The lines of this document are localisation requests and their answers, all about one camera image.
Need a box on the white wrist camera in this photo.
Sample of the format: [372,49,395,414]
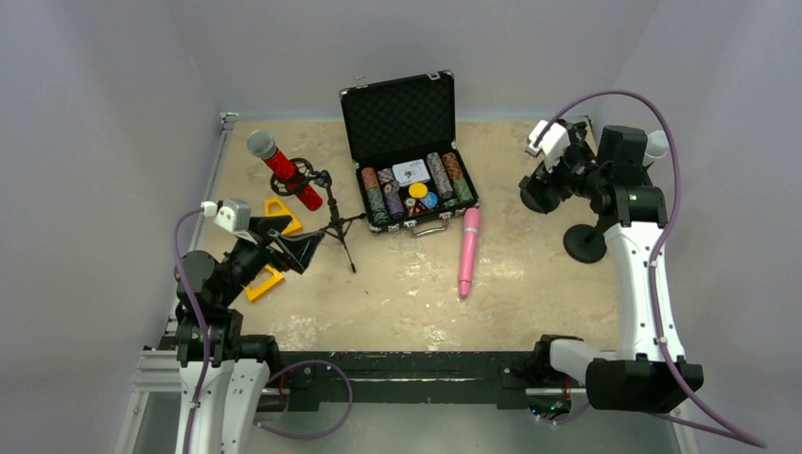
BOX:
[525,120,570,172]
[200,198,257,244]

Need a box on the black front mounting rail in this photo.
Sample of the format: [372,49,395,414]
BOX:
[278,350,593,411]

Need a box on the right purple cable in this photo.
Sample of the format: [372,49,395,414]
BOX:
[532,89,769,449]

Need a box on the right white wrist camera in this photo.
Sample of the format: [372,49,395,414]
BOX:
[525,120,570,172]

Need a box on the yellow triangle stand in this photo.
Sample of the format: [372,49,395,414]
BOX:
[245,266,285,303]
[264,197,303,235]

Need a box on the yellow triangle stand lower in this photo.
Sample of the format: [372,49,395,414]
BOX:
[245,266,285,303]

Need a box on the pink microphone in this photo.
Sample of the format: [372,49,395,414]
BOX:
[458,207,481,299]

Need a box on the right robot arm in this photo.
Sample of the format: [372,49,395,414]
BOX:
[519,120,704,414]

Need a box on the purple cable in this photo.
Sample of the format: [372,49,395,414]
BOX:
[532,89,769,449]
[172,208,354,454]

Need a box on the black round-base mic stand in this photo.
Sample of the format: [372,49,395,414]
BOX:
[563,220,610,264]

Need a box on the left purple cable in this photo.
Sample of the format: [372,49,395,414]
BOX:
[172,208,354,454]

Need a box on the white microphone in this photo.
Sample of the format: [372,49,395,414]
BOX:
[643,130,670,166]

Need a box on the yellow triangle stand upper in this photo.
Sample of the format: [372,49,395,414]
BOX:
[264,197,303,235]

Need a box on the black tripod shock-mount stand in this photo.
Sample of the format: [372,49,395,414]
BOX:
[263,154,367,273]

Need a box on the black poker chip case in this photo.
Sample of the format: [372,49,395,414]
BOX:
[339,70,480,236]

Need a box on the red glitter microphone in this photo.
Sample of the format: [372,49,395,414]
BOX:
[247,130,323,211]

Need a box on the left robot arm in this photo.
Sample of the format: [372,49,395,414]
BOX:
[170,212,323,453]

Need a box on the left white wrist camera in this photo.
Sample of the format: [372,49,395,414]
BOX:
[200,198,257,244]

